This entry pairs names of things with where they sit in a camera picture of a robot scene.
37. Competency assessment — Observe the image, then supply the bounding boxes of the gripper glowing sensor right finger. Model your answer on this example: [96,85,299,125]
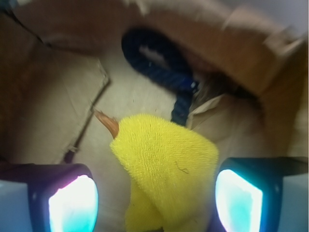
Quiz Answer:
[215,157,309,232]

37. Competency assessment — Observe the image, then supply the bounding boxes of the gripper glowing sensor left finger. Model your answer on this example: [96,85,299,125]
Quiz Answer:
[0,164,98,232]

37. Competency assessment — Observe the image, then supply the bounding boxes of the yellow microfibre cloth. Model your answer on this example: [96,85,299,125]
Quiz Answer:
[110,114,219,232]

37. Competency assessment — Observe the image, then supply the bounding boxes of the brown wooden pointed piece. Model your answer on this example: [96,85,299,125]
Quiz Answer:
[94,110,119,139]

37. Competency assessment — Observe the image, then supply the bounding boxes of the brown paper bag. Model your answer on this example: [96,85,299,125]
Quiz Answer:
[0,0,308,232]

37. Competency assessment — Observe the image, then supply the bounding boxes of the dark blue rope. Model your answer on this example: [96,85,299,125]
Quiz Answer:
[121,29,200,126]

